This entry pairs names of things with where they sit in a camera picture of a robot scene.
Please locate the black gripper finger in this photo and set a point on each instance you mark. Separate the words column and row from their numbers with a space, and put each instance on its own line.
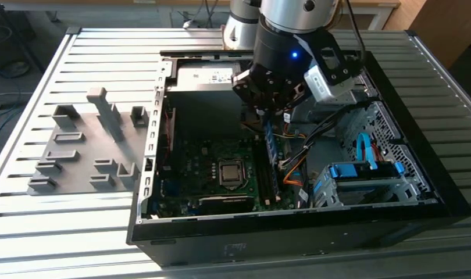
column 247, row 84
column 295, row 93

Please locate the green RAM stick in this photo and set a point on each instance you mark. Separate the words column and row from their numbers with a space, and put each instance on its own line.
column 271, row 142

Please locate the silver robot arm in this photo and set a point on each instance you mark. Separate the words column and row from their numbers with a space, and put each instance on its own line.
column 297, row 14

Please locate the black RAM slot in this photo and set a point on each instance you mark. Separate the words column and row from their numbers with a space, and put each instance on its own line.
column 259, row 171

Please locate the tall grey drive cage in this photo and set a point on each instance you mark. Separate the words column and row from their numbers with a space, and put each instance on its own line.
column 329, row 112

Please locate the grey power supply unit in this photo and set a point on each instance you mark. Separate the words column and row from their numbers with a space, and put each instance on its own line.
column 197, row 104

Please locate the blue carrier with disk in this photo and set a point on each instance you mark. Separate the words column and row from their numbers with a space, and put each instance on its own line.
column 347, row 170

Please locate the silver CPU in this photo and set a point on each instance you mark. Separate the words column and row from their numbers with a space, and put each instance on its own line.
column 231, row 172

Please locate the blue plastic latch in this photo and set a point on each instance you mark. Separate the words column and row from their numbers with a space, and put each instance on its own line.
column 318, row 186

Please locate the green motherboard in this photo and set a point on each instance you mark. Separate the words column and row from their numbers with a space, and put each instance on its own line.
column 189, row 174

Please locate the black CPU socket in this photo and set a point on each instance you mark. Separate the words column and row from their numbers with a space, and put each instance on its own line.
column 233, row 184

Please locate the low grey drive cage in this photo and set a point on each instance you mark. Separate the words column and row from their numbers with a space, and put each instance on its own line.
column 375, row 184

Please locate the black graphics card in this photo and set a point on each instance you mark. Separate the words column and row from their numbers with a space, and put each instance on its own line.
column 227, row 205

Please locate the wooden cabinet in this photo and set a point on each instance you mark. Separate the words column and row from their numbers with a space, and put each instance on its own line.
column 445, row 29

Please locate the grey parts rack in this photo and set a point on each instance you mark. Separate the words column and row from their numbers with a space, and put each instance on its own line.
column 87, row 130

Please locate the black PC case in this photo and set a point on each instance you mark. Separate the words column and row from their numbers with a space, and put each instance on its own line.
column 258, row 241

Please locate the dark wheeled cart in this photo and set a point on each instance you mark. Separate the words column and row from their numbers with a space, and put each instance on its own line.
column 16, row 68

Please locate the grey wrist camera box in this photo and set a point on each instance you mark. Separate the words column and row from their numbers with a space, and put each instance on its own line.
column 329, row 87

